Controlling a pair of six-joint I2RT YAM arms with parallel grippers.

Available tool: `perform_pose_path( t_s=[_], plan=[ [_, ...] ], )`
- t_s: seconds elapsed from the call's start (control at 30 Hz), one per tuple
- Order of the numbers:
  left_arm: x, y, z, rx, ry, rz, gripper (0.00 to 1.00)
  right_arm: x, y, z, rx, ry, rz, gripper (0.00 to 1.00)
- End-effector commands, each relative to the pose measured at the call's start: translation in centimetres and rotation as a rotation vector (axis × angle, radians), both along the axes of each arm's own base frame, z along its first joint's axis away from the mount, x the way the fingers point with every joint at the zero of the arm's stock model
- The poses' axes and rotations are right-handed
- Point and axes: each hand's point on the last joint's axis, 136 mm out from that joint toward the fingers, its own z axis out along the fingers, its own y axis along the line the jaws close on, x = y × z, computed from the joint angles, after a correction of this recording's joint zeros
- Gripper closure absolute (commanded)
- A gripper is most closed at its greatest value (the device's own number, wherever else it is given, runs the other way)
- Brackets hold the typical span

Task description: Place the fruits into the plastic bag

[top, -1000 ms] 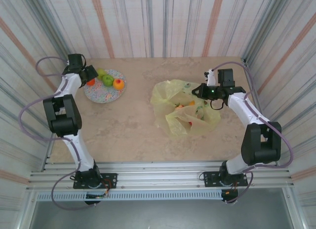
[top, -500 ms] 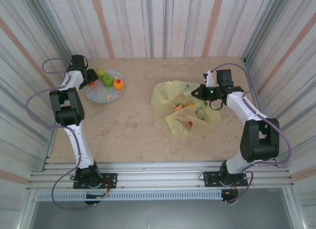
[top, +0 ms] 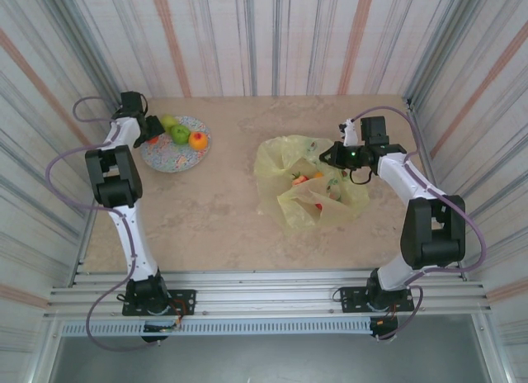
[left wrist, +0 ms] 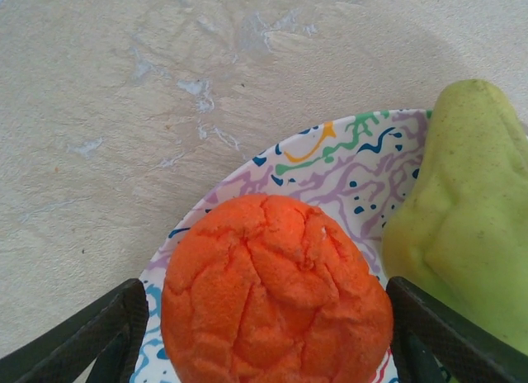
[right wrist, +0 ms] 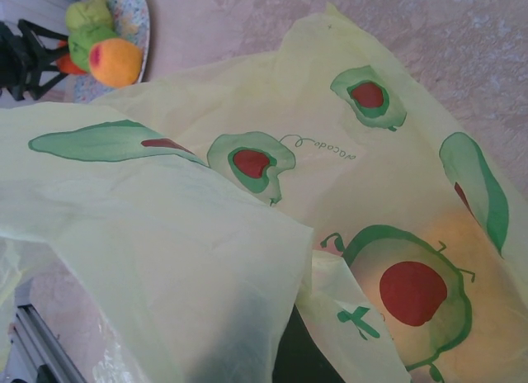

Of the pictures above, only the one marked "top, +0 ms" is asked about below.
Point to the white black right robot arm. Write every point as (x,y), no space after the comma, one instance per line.
(404,176)

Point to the aluminium rail frame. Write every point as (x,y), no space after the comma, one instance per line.
(268,292)

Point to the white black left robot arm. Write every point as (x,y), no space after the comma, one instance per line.
(132,242)

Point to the colourful patterned round plate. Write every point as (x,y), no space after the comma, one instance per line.
(173,160)

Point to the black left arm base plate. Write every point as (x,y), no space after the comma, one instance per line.
(183,302)

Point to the green pear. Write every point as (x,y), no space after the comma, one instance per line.
(168,121)

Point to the green apple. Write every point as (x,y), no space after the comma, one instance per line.
(180,134)

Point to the orange red round fruit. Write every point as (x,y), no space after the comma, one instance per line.
(198,140)

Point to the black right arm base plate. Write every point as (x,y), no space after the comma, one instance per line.
(350,300)

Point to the red strawberry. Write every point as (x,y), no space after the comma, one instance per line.
(300,179)

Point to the yellow plastic bag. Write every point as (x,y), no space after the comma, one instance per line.
(272,160)

